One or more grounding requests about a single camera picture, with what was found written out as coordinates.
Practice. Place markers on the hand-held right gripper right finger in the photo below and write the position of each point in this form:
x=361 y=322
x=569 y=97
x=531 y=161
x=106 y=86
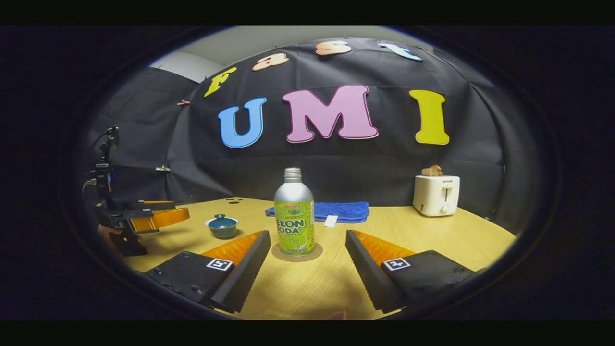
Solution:
x=365 y=278

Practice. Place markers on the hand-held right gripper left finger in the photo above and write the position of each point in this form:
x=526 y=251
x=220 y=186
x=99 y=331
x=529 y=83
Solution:
x=247 y=278

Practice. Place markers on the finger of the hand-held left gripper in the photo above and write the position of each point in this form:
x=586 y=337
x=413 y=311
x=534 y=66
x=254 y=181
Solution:
x=166 y=218
x=153 y=205

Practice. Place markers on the teal and white teacup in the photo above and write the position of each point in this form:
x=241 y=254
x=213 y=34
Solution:
x=222 y=233

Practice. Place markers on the round brown coaster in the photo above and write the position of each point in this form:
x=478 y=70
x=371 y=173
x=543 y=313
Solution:
x=298 y=258

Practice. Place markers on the teal teacup lid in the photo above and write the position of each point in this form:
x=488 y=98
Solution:
x=221 y=221

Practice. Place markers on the silver green-label water bottle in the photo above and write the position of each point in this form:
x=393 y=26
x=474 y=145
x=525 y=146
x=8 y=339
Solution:
x=294 y=202

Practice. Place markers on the white cloth clip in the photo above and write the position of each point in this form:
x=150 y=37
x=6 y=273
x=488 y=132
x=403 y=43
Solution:
x=163 y=168

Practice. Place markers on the blue folded towel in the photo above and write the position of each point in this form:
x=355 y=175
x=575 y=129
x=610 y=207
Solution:
x=343 y=211

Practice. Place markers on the white toaster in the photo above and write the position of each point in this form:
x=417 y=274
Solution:
x=435 y=194

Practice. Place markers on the black backdrop cloth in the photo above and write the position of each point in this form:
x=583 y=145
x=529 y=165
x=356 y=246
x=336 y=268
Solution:
x=336 y=173

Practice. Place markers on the toast slice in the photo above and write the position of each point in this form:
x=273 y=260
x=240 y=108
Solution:
x=431 y=171

